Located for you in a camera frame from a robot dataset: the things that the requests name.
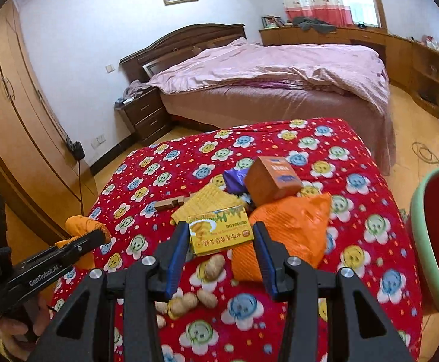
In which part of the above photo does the pink duvet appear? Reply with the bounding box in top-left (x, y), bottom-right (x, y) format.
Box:
top-left (148, 38), bottom-right (390, 121)

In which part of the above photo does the orange foam fruit net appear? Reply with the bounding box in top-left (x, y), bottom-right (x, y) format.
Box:
top-left (231, 192), bottom-right (332, 283)

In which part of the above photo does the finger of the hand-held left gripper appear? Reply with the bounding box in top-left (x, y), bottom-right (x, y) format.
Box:
top-left (55, 229), bottom-right (109, 262)

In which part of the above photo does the person's left hand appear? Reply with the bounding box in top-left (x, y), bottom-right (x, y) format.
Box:
top-left (0, 296), bottom-right (54, 360)

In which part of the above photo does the dark wooden bed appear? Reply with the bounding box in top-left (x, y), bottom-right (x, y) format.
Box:
top-left (119, 23), bottom-right (397, 176)

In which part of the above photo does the light wooden wardrobe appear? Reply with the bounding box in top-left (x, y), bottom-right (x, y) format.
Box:
top-left (0, 4), bottom-right (103, 234)

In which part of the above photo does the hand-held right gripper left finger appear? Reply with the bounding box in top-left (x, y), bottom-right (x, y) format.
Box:
top-left (27, 221), bottom-right (192, 362)

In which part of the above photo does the black adapter cable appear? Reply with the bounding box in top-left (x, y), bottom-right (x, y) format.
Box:
top-left (76, 158), bottom-right (87, 214)

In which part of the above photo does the orange cardboard box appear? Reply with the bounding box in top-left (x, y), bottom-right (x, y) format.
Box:
top-left (244, 156), bottom-right (303, 206)

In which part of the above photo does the orange wrapper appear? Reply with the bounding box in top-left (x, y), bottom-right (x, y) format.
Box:
top-left (65, 215), bottom-right (110, 270)

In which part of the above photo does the purple wrapper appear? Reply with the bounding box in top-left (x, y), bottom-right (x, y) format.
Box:
top-left (223, 168), bottom-right (259, 197)

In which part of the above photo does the red smiley flower blanket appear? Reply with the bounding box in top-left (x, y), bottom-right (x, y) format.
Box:
top-left (49, 118), bottom-right (425, 362)

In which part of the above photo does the grey crumpled garment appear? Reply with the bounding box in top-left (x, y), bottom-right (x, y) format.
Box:
top-left (292, 16), bottom-right (337, 34)

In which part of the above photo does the wooden block with square holes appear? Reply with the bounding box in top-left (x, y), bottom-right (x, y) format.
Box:
top-left (156, 195), bottom-right (193, 212)

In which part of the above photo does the yellow foam fruit net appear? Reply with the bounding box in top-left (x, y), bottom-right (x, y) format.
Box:
top-left (172, 184), bottom-right (243, 230)

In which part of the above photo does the yellow and green small box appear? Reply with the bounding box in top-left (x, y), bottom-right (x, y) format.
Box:
top-left (188, 204), bottom-right (256, 256)

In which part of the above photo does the pile of pale clothes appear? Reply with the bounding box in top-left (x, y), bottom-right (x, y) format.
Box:
top-left (116, 80), bottom-right (156, 104)

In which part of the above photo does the long wooden desk cabinet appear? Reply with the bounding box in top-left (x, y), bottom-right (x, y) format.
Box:
top-left (259, 26), bottom-right (439, 119)

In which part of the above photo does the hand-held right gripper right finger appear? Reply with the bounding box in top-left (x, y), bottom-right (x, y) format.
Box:
top-left (253, 222), bottom-right (412, 362)

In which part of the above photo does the black power adapter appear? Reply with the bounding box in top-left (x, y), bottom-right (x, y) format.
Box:
top-left (66, 140), bottom-right (85, 161)

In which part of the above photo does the dark wooden nightstand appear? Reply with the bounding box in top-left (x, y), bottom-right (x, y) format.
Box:
top-left (114, 87), bottom-right (173, 146)

